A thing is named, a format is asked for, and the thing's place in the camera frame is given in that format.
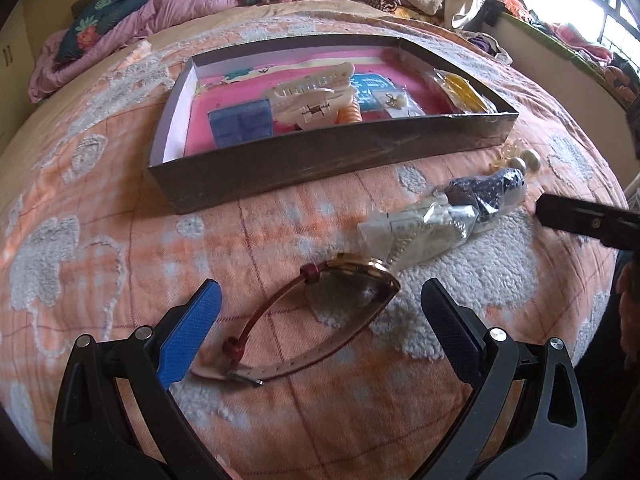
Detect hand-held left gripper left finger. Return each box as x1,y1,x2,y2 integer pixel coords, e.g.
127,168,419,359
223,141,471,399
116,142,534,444
52,279,236,480

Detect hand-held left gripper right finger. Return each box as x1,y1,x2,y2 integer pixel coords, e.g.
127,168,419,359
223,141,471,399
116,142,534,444
420,278,589,480

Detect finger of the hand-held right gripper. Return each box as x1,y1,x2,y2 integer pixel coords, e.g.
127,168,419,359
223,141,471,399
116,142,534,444
536,193,640,250

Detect wristwatch with brown strap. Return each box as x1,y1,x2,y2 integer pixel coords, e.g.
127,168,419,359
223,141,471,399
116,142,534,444
192,252,402,387

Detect yellow item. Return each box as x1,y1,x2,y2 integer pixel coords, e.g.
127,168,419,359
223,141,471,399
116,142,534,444
431,69,498,117

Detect small blue box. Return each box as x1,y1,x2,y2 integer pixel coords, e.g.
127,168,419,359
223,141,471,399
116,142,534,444
207,100,275,145

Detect brown cardboard box pink inside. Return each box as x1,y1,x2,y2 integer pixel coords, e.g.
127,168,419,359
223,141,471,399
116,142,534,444
146,34,521,216

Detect clear packet with earrings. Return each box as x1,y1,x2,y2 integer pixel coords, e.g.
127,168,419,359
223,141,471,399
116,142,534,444
371,87,418,118

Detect orange hair clip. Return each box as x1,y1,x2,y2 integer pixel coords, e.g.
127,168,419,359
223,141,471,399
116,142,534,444
336,101,364,125

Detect cream hair claw clip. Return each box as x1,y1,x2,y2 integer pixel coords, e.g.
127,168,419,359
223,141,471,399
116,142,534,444
262,61,357,131

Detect pearl and gold ornament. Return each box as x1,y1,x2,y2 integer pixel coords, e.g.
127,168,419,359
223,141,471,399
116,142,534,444
492,141,542,173

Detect orange plaid cloud blanket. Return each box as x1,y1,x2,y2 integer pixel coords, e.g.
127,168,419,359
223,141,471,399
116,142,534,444
0,10,628,480

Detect clothes on windowsill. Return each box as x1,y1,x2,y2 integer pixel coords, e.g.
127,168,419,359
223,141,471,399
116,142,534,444
500,0,640,107

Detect bag of clothes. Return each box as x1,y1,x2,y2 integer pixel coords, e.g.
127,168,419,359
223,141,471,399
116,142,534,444
467,31,513,64

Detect purple quilt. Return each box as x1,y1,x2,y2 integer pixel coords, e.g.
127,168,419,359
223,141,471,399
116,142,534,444
27,0,242,104

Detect cream wardrobe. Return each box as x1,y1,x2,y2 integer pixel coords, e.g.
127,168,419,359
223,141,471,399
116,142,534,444
0,0,37,92

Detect clear bag with bracelet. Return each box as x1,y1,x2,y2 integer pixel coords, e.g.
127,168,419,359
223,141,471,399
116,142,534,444
357,195,481,267

